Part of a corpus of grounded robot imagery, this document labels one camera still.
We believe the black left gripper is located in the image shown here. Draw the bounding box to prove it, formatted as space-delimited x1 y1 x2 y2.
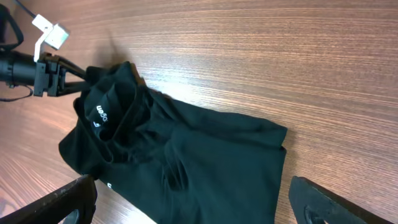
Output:
34 54 90 96

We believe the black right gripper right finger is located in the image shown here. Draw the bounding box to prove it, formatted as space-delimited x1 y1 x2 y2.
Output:
289 176 392 224

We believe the black t-shirt with white logo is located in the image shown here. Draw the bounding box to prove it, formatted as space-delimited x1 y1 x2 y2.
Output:
59 62 287 223

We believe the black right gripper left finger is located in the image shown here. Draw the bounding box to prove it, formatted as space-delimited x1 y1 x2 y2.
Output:
1 175 98 224

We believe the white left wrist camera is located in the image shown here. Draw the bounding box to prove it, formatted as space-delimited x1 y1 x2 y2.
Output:
32 14 70 62

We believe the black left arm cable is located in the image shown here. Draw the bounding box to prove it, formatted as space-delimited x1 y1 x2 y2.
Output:
0 0 37 103

